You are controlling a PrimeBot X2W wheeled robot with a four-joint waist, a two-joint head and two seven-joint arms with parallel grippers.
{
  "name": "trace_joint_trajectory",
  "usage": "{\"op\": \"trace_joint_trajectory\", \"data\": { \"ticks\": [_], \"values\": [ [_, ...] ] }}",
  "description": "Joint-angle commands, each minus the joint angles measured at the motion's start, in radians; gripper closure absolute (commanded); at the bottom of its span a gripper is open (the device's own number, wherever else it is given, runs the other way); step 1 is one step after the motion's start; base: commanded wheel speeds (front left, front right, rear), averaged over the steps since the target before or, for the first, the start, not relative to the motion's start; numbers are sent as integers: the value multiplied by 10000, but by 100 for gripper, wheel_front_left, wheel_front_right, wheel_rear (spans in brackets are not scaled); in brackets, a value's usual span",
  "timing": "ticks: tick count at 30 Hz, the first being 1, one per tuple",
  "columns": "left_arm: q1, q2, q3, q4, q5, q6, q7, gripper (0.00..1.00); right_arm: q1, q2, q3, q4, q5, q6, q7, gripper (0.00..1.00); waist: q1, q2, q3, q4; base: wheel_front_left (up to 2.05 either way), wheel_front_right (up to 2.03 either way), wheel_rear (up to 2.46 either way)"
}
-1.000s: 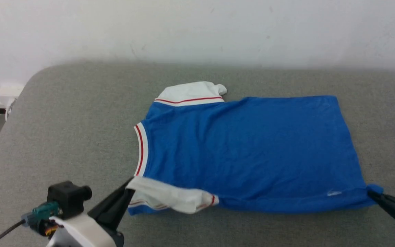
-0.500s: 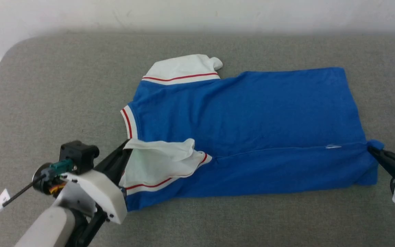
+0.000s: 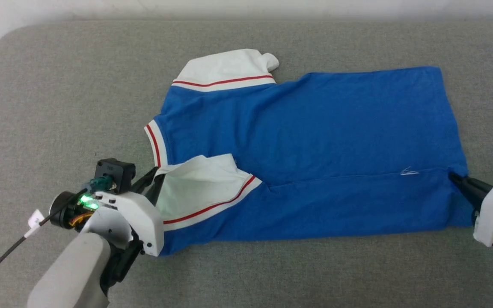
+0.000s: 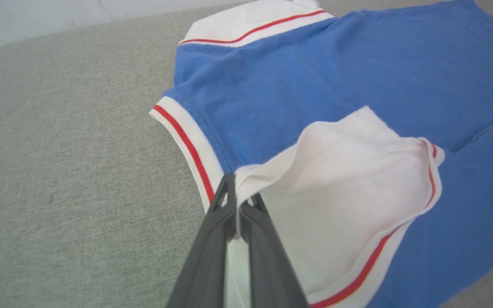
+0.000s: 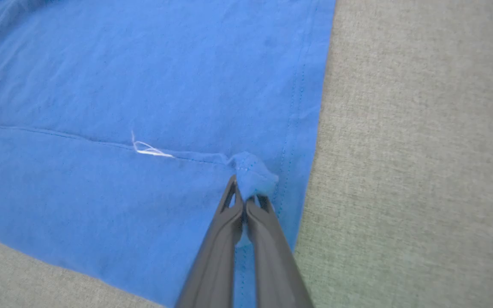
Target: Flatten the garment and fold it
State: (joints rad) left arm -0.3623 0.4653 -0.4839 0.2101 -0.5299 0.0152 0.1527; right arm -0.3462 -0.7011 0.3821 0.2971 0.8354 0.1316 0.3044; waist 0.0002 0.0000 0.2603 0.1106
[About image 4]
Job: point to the blue polo shirt white collar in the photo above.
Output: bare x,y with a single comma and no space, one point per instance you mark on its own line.
315,107

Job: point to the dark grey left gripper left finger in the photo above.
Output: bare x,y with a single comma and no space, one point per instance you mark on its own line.
206,265

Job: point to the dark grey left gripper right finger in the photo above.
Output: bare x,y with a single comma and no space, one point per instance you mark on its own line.
270,265

